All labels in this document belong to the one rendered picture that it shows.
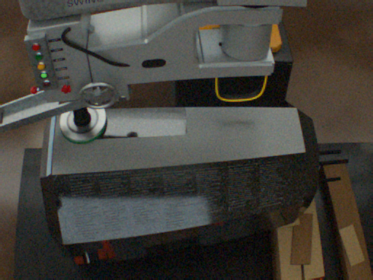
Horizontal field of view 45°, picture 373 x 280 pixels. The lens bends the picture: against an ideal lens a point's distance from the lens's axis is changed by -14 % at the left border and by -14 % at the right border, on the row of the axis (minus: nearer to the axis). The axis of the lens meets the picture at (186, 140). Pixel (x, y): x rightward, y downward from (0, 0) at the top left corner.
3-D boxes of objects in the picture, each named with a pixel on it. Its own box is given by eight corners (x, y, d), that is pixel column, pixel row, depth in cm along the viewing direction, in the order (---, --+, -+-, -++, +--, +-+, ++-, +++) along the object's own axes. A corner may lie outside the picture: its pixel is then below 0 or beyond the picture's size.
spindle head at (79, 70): (137, 55, 199) (130, -24, 161) (138, 98, 187) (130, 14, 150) (53, 66, 197) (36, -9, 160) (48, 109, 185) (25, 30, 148)
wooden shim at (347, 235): (338, 230, 260) (339, 230, 259) (351, 225, 262) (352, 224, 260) (350, 267, 247) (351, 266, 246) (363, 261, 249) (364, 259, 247)
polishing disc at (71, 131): (54, 136, 209) (53, 135, 208) (69, 98, 220) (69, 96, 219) (97, 146, 207) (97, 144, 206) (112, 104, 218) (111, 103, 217)
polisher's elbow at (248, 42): (217, 25, 188) (218, -10, 171) (266, 28, 188) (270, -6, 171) (218, 61, 178) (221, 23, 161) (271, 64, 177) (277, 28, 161)
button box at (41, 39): (58, 83, 175) (46, 31, 151) (58, 89, 174) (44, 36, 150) (39, 86, 175) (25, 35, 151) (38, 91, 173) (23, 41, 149)
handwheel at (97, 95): (120, 87, 187) (116, 61, 174) (120, 109, 181) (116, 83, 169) (81, 92, 186) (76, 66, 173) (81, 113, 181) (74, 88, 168)
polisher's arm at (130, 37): (260, 55, 204) (270, -29, 163) (272, 100, 192) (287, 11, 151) (81, 69, 201) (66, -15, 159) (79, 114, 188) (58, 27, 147)
